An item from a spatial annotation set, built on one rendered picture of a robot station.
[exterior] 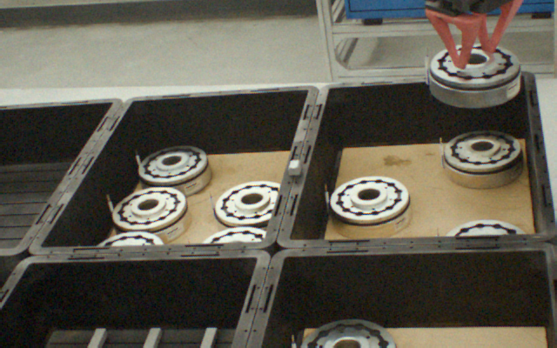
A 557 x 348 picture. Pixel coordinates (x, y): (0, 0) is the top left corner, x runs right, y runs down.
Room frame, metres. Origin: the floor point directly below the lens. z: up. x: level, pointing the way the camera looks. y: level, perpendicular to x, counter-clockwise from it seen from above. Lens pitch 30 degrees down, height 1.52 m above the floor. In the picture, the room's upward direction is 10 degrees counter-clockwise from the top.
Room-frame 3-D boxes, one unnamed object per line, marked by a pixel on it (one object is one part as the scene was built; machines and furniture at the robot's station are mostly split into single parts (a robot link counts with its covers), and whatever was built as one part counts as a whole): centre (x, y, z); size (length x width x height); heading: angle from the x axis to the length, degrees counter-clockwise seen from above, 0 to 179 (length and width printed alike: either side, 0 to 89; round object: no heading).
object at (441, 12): (0.98, -0.24, 1.09); 0.07 x 0.07 x 0.09; 34
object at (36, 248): (1.08, 0.12, 0.92); 0.40 x 0.30 x 0.02; 165
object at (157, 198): (1.09, 0.18, 0.86); 0.05 x 0.05 x 0.01
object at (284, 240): (1.00, -0.17, 0.92); 0.40 x 0.30 x 0.02; 165
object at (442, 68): (0.98, -0.24, 1.04); 0.10 x 0.10 x 0.01
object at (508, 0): (0.99, -0.26, 1.09); 0.07 x 0.07 x 0.09; 34
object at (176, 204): (1.09, 0.18, 0.86); 0.10 x 0.10 x 0.01
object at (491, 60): (0.98, -0.25, 1.04); 0.05 x 0.05 x 0.01
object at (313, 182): (1.00, -0.17, 0.87); 0.40 x 0.30 x 0.11; 165
